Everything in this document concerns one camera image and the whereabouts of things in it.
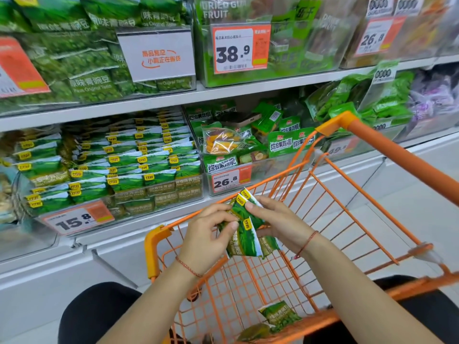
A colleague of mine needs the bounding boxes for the person's right hand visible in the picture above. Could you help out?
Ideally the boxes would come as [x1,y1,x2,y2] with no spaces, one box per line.
[245,196,318,258]

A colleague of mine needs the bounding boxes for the person's left hand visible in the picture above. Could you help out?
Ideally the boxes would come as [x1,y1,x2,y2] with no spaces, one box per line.
[177,203,240,276]

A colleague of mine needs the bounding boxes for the green pea snack packet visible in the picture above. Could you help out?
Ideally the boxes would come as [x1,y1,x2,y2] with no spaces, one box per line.
[229,188,267,230]
[258,301,302,333]
[237,323,274,343]
[258,236,281,259]
[218,208,265,258]

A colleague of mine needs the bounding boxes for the person's right forearm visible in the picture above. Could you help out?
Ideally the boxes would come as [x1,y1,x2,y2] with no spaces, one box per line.
[294,233,444,344]

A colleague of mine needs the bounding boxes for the person's left forearm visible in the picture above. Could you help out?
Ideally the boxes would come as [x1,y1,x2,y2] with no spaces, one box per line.
[97,259,206,344]

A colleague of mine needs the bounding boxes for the white and orange price tag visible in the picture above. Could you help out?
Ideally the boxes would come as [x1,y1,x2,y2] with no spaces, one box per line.
[354,16,406,58]
[324,137,360,159]
[211,165,253,195]
[42,200,115,236]
[211,23,272,75]
[0,36,51,99]

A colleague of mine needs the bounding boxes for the pile of green vegetable crisp bags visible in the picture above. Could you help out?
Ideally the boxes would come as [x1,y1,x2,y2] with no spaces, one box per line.
[185,100,318,176]

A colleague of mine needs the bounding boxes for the clear orange snack bag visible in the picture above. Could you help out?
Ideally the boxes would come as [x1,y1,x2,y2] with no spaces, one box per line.
[202,127,245,155]

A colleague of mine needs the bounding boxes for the white metal shelf board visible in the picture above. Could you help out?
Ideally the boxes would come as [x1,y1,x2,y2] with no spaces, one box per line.
[0,127,459,283]
[0,54,459,133]

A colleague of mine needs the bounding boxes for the stack of yellow-labelled green packets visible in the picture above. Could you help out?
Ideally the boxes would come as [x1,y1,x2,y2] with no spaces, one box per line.
[0,107,203,220]

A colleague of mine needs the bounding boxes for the black trousers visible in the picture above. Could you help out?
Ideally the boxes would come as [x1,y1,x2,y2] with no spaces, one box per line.
[57,275,459,344]

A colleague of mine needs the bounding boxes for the pile of bright green bean bags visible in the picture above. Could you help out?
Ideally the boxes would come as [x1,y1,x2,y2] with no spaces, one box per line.
[305,71,416,130]

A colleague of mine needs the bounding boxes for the pile of dried fruit bags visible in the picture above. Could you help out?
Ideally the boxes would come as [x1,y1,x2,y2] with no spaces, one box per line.
[194,0,361,88]

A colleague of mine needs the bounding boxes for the small white label card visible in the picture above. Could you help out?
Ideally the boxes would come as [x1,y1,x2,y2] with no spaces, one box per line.
[371,61,399,85]
[394,0,426,17]
[366,0,395,18]

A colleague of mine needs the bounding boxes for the white sign card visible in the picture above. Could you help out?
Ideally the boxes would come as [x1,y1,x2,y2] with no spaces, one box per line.
[117,28,196,83]

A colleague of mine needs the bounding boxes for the pile of purple snack bags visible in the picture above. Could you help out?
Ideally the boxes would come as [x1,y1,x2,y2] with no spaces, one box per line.
[408,66,459,124]

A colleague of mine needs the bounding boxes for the pile of tan snack bags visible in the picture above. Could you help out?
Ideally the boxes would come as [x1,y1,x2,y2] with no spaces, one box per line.
[0,168,19,226]

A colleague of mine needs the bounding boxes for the pile of large green pea bags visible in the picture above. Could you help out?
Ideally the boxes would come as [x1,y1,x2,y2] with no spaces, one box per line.
[0,0,197,116]

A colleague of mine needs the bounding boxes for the pile of brown snack bags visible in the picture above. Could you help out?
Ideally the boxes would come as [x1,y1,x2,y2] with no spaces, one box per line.
[341,0,459,69]

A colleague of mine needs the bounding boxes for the red string bracelet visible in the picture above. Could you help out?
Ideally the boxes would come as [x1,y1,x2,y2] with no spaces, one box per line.
[292,231,320,261]
[175,256,204,279]

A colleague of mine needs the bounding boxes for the orange wire shopping cart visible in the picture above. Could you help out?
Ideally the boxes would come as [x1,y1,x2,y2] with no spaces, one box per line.
[144,111,459,344]

